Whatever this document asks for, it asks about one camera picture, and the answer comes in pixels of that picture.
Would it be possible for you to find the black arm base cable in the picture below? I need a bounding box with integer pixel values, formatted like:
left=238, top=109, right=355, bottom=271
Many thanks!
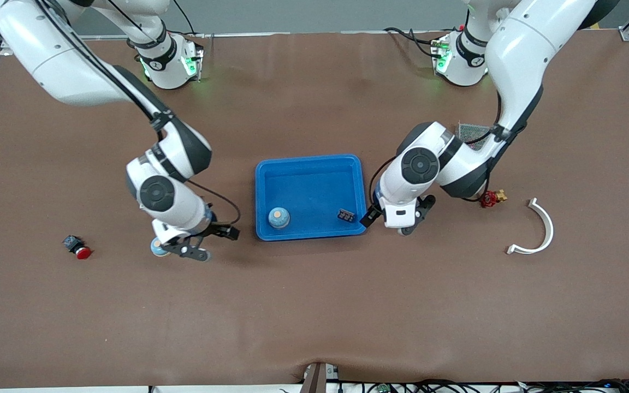
left=384, top=26, right=446, bottom=59
left=170, top=0, right=196, bottom=37

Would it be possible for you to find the black cable bundle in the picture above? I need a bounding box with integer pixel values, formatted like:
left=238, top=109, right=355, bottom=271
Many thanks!
left=342, top=378, right=629, bottom=393

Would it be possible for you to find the brown camera mount bracket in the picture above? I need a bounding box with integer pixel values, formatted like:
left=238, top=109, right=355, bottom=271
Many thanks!
left=299, top=361, right=341, bottom=393

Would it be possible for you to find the brown table mat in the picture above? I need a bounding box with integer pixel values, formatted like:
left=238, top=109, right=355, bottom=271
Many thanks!
left=0, top=30, right=629, bottom=389

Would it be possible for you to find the white curved pipe clamp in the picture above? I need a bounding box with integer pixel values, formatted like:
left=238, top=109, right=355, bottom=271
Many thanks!
left=506, top=198, right=555, bottom=255

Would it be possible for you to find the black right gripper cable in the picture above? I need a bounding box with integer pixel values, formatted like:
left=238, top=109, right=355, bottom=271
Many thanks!
left=183, top=179, right=241, bottom=227

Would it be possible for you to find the red mushroom push button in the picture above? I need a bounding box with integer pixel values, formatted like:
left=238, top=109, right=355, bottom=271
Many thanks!
left=62, top=235, right=93, bottom=260

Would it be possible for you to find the metal mesh power supply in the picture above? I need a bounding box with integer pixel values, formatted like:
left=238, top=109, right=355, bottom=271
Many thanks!
left=458, top=123, right=492, bottom=151

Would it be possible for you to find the blue plastic tray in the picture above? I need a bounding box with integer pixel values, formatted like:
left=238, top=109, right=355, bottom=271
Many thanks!
left=255, top=154, right=369, bottom=242

